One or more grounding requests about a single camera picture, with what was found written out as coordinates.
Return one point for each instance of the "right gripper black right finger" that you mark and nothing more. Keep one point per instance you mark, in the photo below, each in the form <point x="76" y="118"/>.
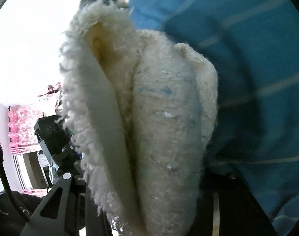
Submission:
<point x="226" y="206"/>

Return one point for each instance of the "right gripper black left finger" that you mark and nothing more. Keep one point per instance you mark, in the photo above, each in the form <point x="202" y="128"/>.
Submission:
<point x="59" y="211"/>

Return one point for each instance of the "white fuzzy knit sweater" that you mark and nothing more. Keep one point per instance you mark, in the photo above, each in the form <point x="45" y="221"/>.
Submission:
<point x="142" y="111"/>

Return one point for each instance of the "pink floral fabric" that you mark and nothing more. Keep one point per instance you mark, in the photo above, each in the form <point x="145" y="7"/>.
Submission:
<point x="21" y="122"/>

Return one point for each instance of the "blue striped bed sheet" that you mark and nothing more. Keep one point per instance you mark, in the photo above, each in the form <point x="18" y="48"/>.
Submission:
<point x="254" y="46"/>

